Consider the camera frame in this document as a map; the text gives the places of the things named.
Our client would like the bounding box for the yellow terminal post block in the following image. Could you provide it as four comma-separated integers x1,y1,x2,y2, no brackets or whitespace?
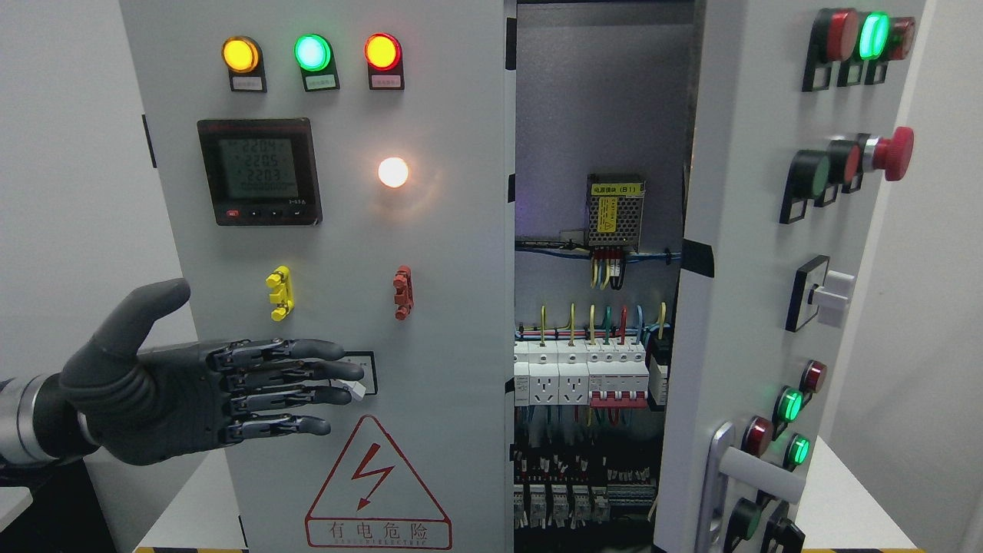
266,265,295,322

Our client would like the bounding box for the black box at left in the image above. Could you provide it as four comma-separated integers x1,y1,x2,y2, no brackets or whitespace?
1,459,116,552

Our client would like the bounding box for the yellow indicator lamp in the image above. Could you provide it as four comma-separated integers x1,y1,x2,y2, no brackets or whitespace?
221,35,267,92

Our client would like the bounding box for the grey cabinet door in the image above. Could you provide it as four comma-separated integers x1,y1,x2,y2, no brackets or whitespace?
121,1,514,552
654,1,925,552

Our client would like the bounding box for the white rotary selector switch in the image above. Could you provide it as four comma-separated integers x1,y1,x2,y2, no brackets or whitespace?
333,351,378,402

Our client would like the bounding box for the red triangle danger label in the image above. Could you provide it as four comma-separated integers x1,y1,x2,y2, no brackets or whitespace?
305,414,453,551

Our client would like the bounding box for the red indicator lamp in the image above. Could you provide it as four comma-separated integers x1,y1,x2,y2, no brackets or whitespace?
364,32,405,90

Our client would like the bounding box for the black white surge protector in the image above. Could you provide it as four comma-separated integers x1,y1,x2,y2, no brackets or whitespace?
646,333,673,412

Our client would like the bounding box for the white door rotary switch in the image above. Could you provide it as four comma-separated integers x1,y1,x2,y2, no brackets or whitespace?
784,255,856,333

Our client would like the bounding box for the silver door handle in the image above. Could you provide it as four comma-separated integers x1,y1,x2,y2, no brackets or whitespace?
694,421,806,552

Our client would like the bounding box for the dark grey robot left hand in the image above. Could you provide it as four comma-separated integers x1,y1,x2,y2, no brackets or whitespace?
59,279,364,465

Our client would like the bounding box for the white glowing indicator lamp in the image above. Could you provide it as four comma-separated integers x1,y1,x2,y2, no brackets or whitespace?
378,157,410,188

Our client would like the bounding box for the grey cabinet body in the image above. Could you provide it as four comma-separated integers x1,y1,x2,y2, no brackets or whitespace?
510,1,696,552

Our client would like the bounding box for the white socket breaker row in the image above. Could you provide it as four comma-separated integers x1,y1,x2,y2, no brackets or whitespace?
514,337,652,409

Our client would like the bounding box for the black digital power meter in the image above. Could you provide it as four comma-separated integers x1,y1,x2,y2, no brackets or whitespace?
197,117,323,227

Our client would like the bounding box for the lower relay terminal row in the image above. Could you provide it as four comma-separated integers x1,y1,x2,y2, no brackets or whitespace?
510,445,659,531

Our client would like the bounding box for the perforated metal power supply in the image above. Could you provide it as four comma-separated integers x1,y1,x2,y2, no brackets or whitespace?
586,173,646,250

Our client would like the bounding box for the red emergency stop button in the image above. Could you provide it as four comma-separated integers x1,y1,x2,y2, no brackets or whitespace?
857,126,914,181

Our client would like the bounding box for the red terminal post block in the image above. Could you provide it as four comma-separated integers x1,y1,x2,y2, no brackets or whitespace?
392,265,415,321

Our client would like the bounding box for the green indicator lamp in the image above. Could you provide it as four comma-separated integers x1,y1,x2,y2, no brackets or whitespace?
293,34,339,92

